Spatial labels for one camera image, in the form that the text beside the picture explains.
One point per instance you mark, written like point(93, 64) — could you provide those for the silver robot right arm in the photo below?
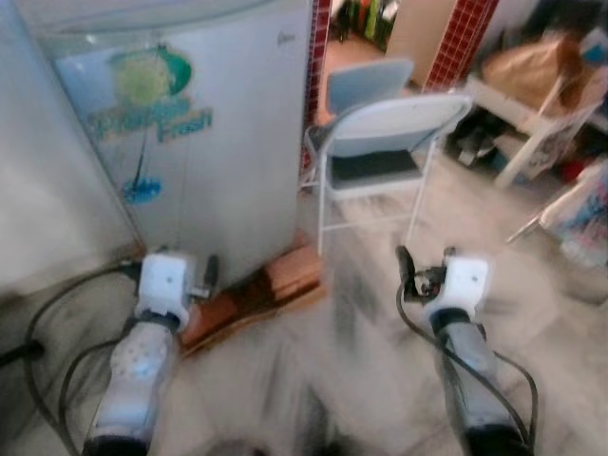
point(470, 370)

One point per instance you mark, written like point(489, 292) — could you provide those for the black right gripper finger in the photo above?
point(406, 271)
point(448, 253)

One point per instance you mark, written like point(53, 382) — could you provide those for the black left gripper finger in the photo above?
point(211, 271)

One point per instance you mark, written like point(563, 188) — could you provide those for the black object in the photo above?
point(470, 142)

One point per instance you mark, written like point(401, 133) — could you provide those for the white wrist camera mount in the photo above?
point(464, 283)
point(166, 285)

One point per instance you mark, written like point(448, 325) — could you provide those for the red tiled pillar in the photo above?
point(461, 43)

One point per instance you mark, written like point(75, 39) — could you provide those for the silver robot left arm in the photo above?
point(133, 380)

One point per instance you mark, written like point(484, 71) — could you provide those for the red tiled wall edge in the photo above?
point(319, 66)

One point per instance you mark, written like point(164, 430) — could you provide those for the white fridge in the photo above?
point(247, 142)

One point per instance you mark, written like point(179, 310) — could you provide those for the white low table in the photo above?
point(532, 128)

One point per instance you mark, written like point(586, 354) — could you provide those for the grey folding chair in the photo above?
point(399, 123)

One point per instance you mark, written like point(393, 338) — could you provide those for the green blue fridge sticker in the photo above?
point(142, 81)

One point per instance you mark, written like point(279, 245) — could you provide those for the orange brick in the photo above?
point(209, 320)
point(293, 271)

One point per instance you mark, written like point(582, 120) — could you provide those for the light blue chair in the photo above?
point(370, 84)

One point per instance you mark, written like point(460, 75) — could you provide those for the wooden pallet board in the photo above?
point(285, 309)

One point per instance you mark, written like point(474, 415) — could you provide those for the silver metal rod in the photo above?
point(525, 228)

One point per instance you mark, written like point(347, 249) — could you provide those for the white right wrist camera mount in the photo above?
point(464, 283)

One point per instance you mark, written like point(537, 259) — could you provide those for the colourful printed bag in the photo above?
point(579, 218)

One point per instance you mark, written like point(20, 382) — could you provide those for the brown bag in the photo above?
point(522, 71)

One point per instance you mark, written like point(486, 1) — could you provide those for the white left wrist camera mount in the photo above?
point(166, 285)

